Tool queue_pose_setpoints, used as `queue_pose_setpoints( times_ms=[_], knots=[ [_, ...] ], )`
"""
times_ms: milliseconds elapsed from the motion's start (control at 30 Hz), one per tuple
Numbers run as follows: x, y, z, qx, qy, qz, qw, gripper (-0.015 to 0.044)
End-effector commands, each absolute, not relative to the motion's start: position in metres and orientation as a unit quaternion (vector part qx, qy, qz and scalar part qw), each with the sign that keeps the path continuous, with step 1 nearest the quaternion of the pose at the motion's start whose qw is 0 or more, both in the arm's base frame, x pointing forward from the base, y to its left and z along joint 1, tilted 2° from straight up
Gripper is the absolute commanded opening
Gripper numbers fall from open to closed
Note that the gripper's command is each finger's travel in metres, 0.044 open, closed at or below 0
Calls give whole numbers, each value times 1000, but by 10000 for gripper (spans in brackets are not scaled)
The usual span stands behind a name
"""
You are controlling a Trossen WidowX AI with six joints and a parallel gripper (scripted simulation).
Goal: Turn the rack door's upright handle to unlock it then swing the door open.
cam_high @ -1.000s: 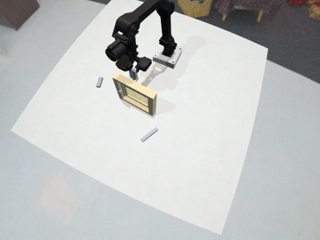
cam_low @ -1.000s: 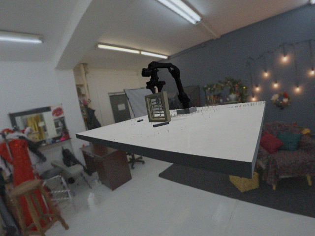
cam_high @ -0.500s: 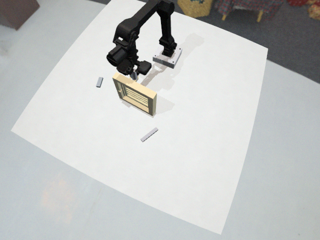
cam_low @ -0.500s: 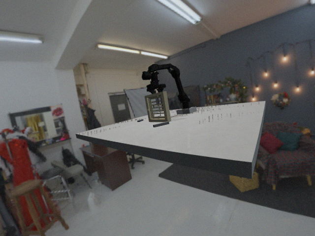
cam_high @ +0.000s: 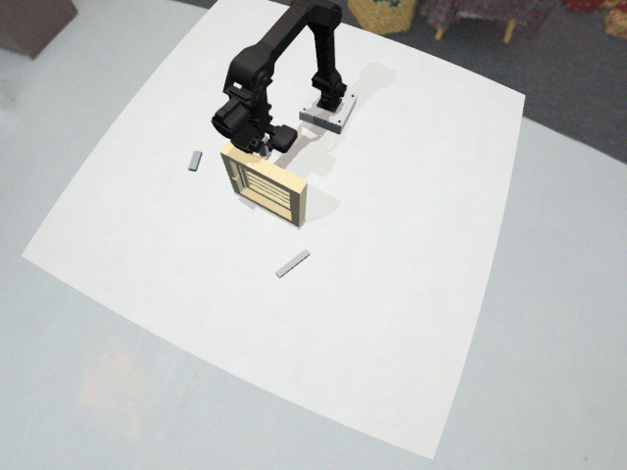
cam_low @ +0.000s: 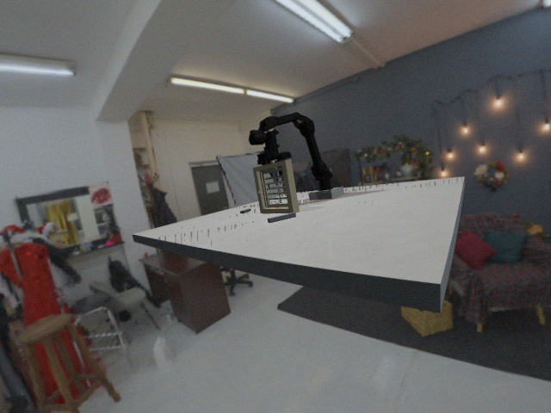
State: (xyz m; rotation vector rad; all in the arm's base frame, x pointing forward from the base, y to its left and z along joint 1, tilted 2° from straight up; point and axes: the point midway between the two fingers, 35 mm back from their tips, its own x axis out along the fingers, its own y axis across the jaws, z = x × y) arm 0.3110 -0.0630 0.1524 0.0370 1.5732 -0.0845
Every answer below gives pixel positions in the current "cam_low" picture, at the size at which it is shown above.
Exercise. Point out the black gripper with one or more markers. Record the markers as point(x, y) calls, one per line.
point(278, 156)

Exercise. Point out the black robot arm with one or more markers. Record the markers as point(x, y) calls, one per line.
point(306, 128)

